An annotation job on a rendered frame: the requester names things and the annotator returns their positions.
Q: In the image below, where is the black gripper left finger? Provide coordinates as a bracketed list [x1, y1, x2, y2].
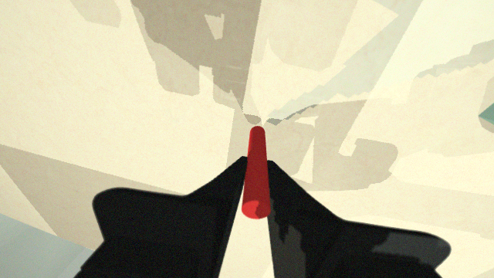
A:
[92, 156, 248, 278]

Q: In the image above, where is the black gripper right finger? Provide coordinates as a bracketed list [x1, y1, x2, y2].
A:
[267, 160, 452, 278]

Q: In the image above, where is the red peg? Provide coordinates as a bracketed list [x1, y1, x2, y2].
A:
[242, 126, 271, 219]

